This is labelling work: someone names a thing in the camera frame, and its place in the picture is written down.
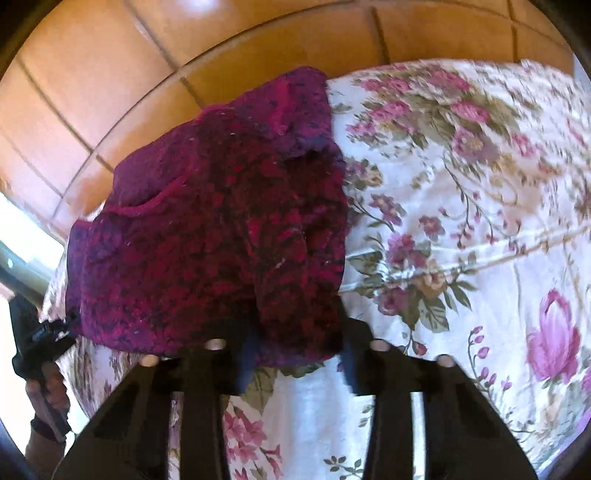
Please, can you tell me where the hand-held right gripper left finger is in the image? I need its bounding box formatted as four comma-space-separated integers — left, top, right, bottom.
53, 330, 260, 480

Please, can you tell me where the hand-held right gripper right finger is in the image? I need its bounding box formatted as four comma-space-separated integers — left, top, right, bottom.
341, 318, 539, 480

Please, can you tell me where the maroon knitted garment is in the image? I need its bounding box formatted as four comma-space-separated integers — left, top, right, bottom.
65, 66, 350, 370

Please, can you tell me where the person's left forearm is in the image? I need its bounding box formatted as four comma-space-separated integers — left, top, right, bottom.
25, 415, 72, 480

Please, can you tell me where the person's left hand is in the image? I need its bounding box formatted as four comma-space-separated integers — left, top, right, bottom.
25, 361, 71, 432

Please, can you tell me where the floral bedspread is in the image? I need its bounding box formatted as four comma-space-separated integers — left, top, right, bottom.
39, 58, 591, 480

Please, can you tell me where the window frame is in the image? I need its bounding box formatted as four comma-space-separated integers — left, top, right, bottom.
0, 191, 65, 308

